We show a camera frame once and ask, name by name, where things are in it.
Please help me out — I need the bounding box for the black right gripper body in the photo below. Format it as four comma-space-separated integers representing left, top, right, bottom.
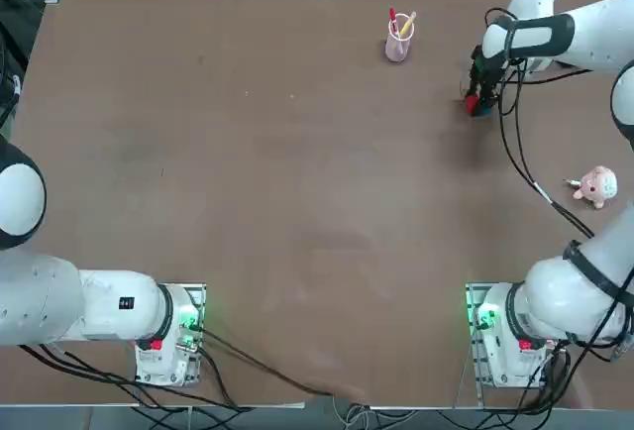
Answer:
469, 45, 507, 83

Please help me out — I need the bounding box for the clear pink plastic cup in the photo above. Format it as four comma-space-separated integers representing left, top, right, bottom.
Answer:
384, 12, 417, 63

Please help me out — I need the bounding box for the yellow pen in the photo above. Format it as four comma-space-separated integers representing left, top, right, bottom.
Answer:
398, 11, 419, 39

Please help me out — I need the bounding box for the pink pig toy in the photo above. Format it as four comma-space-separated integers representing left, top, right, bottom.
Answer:
563, 165, 619, 210

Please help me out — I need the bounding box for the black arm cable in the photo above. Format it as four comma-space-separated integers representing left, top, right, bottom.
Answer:
482, 7, 595, 241

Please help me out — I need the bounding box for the dark base cable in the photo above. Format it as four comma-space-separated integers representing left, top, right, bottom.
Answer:
197, 328, 368, 401

